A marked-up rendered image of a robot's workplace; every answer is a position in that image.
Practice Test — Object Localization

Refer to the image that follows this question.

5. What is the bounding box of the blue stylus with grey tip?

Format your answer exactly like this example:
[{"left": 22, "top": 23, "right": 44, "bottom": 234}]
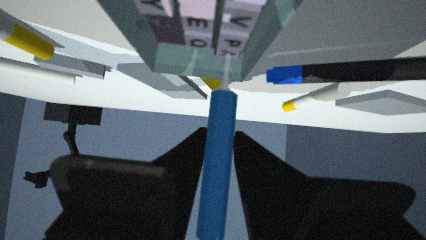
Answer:
[{"left": 196, "top": 71, "right": 238, "bottom": 240}]

